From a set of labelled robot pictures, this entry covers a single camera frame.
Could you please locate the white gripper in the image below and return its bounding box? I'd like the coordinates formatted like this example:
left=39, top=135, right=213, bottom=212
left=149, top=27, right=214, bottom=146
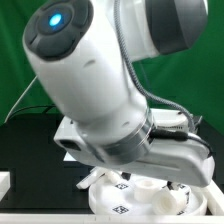
left=66, top=134, right=216, bottom=192

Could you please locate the white round table top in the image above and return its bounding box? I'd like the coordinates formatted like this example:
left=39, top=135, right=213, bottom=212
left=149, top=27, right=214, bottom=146
left=89, top=175, right=207, bottom=216

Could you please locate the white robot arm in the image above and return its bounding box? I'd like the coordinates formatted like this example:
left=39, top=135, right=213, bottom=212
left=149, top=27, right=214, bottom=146
left=23, top=0, right=215, bottom=187

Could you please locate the white right fence block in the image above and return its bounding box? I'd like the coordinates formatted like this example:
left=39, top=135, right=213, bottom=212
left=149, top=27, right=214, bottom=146
left=201, top=181, right=224, bottom=216

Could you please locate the white fence block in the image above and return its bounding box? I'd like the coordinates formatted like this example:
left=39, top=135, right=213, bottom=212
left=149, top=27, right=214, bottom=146
left=201, top=181, right=224, bottom=216
left=0, top=172, right=11, bottom=201

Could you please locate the white marker sheet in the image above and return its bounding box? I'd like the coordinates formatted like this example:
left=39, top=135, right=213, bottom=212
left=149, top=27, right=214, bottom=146
left=63, top=152, right=77, bottom=162

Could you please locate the green backdrop curtain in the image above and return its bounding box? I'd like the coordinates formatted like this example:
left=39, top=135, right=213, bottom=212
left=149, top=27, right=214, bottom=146
left=0, top=0, right=224, bottom=135

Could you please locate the white left fence block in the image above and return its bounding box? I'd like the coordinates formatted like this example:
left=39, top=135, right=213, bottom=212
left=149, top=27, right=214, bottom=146
left=0, top=172, right=11, bottom=201

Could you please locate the white table base plate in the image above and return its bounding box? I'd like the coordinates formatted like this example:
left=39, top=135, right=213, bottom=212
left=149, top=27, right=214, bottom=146
left=76, top=167, right=121, bottom=189

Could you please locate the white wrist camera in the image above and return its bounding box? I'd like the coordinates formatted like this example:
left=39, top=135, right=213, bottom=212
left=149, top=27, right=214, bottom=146
left=54, top=117, right=86, bottom=160

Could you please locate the black cable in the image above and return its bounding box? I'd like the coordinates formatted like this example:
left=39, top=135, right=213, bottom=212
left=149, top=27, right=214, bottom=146
left=6, top=104, right=58, bottom=123

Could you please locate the white front rail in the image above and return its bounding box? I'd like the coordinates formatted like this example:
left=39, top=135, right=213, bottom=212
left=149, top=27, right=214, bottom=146
left=0, top=214, right=224, bottom=224

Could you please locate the white cable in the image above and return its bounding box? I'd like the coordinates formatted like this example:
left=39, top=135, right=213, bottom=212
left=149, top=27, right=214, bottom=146
left=3, top=74, right=38, bottom=124

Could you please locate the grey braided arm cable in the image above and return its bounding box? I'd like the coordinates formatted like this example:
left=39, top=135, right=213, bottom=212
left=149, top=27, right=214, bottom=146
left=113, top=0, right=211, bottom=148

